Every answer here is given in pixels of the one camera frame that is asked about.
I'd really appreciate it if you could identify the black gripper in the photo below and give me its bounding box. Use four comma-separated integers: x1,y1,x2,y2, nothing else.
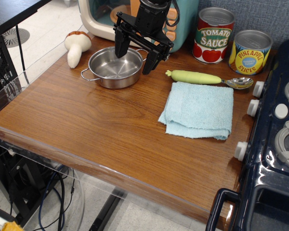
114,0,173,75

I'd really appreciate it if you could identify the silver metal pot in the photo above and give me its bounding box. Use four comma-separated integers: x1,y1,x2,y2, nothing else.
80,47,146,89

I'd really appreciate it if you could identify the light blue towel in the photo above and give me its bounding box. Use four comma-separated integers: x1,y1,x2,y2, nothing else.
158,82,234,140

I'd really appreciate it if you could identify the teal toy microwave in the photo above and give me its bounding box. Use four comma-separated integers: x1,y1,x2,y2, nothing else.
78,0,198,53

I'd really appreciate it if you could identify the plush white mushroom toy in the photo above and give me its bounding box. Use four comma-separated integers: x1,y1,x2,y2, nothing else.
64,31,92,69

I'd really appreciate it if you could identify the tomato sauce can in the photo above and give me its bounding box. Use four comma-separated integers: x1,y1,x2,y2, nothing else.
193,7,236,64

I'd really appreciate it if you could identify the pineapple slices can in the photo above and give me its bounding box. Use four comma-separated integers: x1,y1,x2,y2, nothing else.
228,30,273,76

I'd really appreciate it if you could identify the white stove knob upper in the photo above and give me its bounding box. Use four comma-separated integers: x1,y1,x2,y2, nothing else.
253,81,265,98

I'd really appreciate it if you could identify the white stove knob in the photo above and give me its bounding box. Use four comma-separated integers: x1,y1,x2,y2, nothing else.
234,141,248,161
247,100,260,117
253,81,265,98

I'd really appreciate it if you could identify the white stove knob middle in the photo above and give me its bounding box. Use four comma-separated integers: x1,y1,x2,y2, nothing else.
247,100,260,117

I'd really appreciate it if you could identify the black desk at left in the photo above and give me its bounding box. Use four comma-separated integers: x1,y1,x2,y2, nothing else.
0,0,49,90

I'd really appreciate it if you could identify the white stove knob lower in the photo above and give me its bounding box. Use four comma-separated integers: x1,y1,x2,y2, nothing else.
234,141,248,161

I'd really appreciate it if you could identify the clear acrylic barrier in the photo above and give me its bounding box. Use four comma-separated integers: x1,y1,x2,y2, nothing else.
0,36,124,197

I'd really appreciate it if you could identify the dark blue toy stove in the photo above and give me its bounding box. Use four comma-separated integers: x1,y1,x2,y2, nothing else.
206,39,289,231

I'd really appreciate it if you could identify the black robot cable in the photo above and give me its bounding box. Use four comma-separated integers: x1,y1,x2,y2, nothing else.
164,0,181,27

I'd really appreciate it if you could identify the blue floor cable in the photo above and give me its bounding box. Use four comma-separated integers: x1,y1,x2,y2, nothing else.
38,168,75,231

